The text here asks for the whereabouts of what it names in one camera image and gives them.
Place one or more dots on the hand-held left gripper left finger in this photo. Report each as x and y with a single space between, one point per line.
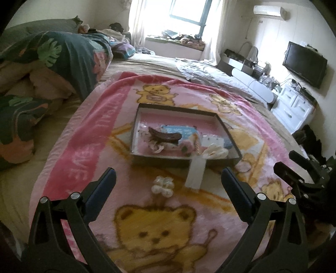
105 186

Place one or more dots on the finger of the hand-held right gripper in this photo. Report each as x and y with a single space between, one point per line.
288 173
302 158

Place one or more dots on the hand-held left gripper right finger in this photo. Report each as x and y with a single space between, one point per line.
235 189

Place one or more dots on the white earring card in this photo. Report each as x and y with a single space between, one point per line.
196 173

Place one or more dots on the white pearl flower hair clip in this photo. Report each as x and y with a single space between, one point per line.
162 187

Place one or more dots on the dark tray box pink inside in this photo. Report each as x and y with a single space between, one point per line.
178 115

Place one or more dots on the black clothing heap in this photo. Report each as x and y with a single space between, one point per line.
309 141

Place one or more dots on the white fabric hair accessory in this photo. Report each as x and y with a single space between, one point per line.
215 152

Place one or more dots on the pink bear printed blanket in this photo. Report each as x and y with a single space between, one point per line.
92 147

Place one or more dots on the white dresser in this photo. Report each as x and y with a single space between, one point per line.
291 107

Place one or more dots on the pale flower hair accessory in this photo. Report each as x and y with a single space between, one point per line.
143 134

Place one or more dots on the blue printed card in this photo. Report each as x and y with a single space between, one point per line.
183 130

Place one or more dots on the brown hair claw clip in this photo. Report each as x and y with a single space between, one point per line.
165 136

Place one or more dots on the white and grey vanity table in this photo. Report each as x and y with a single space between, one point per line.
252 84

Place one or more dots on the black television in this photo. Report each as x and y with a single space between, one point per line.
304 64

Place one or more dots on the vanity mirror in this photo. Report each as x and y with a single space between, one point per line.
252 53

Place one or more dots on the white crumpled cloth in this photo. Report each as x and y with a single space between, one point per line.
210 73

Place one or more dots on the purple pillow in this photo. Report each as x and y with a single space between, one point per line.
124 50

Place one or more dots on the dark floral duvet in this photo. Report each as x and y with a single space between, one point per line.
65 52

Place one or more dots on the white air conditioner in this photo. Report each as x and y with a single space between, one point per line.
270 10

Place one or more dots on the pile of clothes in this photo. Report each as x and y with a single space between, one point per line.
110 34

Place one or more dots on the white window seat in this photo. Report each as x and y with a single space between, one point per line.
173 48

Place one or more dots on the white sheer curtain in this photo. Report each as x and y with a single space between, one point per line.
141 26
215 31

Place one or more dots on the clutter on window sill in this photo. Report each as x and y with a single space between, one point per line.
186 39

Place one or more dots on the grey padded headboard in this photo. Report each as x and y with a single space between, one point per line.
26 29

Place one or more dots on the window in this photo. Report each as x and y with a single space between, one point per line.
189 13

